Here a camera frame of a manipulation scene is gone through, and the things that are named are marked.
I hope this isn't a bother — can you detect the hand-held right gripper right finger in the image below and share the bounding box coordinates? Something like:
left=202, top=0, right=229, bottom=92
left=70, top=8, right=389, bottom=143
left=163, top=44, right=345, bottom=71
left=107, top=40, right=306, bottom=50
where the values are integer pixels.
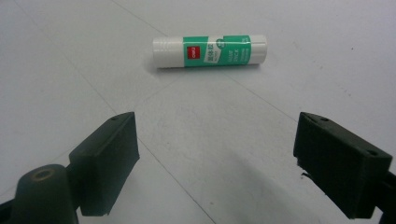
left=292, top=111, right=394, bottom=220

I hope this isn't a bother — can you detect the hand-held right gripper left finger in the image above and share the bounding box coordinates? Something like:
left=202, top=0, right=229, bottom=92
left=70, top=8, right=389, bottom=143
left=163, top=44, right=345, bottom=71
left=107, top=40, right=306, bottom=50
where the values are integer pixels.
left=68, top=111, right=141, bottom=217

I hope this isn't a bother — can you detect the green and white glue stick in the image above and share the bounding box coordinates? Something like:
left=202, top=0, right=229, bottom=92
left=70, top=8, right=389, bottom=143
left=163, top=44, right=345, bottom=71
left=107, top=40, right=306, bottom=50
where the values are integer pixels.
left=151, top=34, right=269, bottom=69

